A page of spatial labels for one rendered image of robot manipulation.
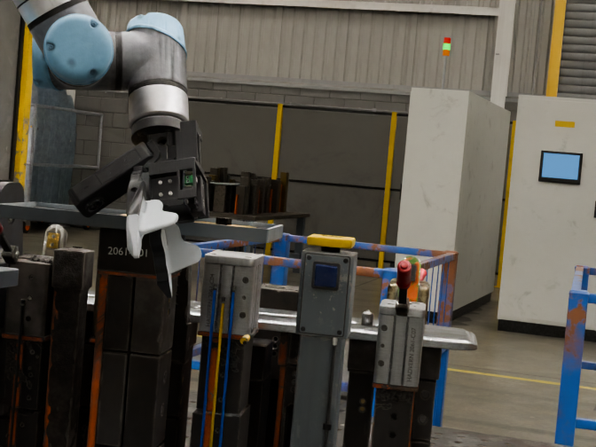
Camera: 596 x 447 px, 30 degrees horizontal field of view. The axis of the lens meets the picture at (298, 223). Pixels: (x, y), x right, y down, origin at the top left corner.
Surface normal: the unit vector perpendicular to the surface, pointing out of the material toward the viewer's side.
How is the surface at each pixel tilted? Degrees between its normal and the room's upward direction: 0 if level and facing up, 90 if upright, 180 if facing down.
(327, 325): 90
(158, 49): 64
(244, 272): 90
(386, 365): 90
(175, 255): 98
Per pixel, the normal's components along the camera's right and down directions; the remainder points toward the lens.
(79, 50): 0.20, 0.07
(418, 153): -0.33, 0.02
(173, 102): 0.61, -0.34
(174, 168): -0.15, -0.36
